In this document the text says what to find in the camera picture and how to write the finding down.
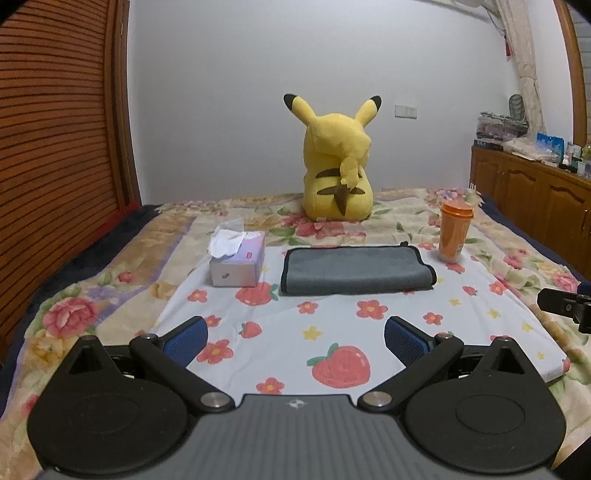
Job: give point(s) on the grey towel black trim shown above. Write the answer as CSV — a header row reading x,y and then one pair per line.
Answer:
x,y
350,270

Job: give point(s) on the wooden side cabinet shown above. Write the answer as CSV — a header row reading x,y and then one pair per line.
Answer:
x,y
548,204

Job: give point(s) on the yellow Pikachu plush toy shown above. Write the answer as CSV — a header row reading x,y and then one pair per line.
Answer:
x,y
336,153

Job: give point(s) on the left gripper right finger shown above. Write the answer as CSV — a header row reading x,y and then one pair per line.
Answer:
x,y
444,373

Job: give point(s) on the wooden slatted wardrobe door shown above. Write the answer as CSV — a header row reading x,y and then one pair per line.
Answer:
x,y
59,169

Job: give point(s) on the clutter pile on cabinet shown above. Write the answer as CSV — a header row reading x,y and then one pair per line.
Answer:
x,y
511,134

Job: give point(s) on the white strawberry print mat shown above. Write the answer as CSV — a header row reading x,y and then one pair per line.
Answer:
x,y
261,341

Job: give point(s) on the pink tissue box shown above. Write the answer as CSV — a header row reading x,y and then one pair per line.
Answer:
x,y
236,255

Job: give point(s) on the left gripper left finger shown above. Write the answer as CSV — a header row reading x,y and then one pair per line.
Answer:
x,y
165,359

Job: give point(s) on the cream patterned curtain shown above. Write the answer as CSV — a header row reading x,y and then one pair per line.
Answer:
x,y
515,17

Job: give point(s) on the orange lidded plastic cup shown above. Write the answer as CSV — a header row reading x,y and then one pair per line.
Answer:
x,y
456,217

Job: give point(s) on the floral bed blanket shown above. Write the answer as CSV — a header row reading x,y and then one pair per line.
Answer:
x,y
126,298

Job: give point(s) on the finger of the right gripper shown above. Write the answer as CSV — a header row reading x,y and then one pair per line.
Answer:
x,y
576,306

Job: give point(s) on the white wall switch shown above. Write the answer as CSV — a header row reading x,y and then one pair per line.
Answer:
x,y
406,112

